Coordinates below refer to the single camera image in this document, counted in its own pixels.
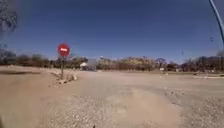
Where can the pale gravel road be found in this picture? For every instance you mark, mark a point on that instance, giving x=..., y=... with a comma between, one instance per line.
x=126, y=96

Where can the tall leaning pole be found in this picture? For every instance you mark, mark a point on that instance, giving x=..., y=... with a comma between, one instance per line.
x=218, y=18

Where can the bare tree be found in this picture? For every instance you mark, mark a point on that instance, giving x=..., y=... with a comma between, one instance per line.
x=6, y=16

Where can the round red road sign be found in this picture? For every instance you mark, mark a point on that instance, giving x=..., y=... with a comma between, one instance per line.
x=63, y=50

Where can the row of trees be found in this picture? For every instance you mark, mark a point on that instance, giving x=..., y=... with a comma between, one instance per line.
x=140, y=63

